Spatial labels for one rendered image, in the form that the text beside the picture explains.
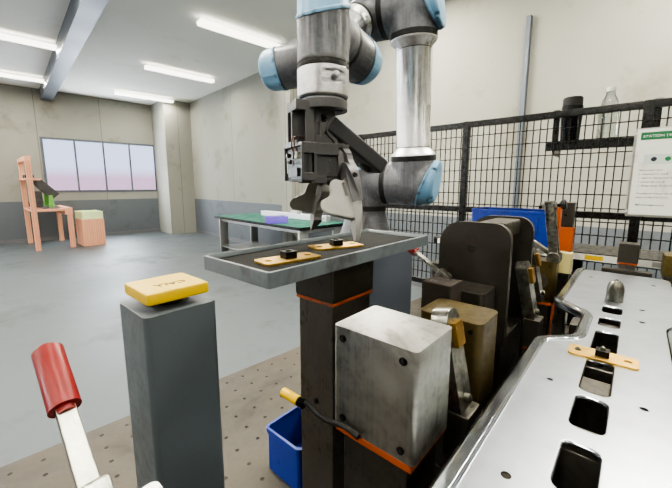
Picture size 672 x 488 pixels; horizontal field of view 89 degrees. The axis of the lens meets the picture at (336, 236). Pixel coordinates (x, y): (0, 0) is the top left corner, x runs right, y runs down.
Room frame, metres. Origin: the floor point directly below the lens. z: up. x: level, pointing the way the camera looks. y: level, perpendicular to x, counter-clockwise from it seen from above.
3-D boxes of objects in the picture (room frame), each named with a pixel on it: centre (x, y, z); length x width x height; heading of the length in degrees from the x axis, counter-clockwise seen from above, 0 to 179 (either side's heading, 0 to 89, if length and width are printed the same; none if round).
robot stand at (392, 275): (1.01, -0.09, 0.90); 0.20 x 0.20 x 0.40; 44
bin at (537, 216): (1.39, -0.73, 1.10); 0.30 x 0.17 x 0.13; 45
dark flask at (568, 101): (1.47, -0.97, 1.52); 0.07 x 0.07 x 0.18
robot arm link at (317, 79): (0.53, 0.02, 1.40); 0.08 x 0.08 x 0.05
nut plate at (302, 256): (0.44, 0.06, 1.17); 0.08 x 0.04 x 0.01; 130
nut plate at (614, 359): (0.49, -0.40, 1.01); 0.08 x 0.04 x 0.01; 50
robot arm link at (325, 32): (0.53, 0.02, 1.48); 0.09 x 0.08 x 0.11; 152
